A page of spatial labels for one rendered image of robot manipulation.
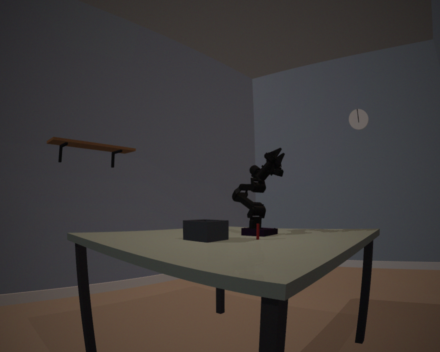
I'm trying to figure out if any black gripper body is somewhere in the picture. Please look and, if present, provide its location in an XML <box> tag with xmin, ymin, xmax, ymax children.
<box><xmin>261</xmin><ymin>152</ymin><xmax>282</xmax><ymax>175</ymax></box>

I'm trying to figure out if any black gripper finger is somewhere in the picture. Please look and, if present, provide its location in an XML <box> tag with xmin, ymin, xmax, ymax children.
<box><xmin>268</xmin><ymin>148</ymin><xmax>282</xmax><ymax>161</ymax></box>
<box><xmin>276</xmin><ymin>153</ymin><xmax>285</xmax><ymax>167</ymax></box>

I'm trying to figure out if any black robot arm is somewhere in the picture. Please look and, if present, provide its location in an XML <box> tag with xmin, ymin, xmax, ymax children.
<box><xmin>232</xmin><ymin>165</ymin><xmax>284</xmax><ymax>229</ymax></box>

